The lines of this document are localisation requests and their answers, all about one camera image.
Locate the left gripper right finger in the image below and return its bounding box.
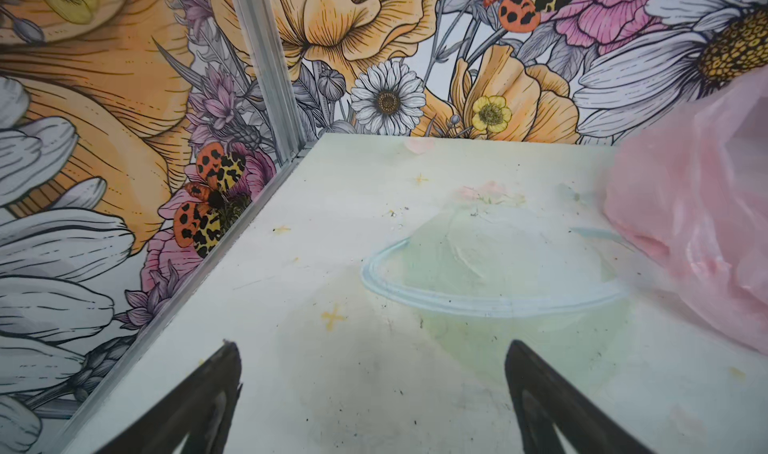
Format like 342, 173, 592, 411
505, 340, 650, 453

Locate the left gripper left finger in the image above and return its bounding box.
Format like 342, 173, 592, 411
99, 341, 242, 453

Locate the pink plastic bag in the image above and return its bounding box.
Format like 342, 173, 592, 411
603, 68, 767, 353

